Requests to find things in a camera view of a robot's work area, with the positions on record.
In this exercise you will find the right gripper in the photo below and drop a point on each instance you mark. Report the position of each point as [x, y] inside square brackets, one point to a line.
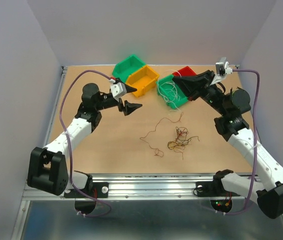
[195, 86]

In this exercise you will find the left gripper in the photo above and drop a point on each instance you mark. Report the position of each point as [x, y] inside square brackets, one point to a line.
[129, 108]

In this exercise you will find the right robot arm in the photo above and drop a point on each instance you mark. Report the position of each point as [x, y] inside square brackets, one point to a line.
[265, 186]

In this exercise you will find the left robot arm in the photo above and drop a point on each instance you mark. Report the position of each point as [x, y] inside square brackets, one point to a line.
[47, 169]

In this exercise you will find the red bin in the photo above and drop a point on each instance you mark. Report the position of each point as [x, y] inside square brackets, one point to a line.
[184, 72]

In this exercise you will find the yellow bin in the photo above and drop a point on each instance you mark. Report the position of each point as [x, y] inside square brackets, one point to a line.
[143, 80]

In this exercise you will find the far green bin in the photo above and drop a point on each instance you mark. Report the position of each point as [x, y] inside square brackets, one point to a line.
[127, 67]

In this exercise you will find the green bin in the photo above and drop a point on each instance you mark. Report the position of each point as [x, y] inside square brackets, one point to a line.
[170, 93]
[127, 67]

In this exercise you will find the near green bin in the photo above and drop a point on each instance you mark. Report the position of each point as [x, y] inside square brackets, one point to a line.
[170, 93]

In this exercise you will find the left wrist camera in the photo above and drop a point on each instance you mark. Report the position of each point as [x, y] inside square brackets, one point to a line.
[118, 90]

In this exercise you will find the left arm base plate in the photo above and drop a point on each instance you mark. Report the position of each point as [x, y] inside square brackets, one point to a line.
[98, 190]

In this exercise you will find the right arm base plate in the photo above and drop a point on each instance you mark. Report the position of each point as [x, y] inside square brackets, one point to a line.
[210, 189]

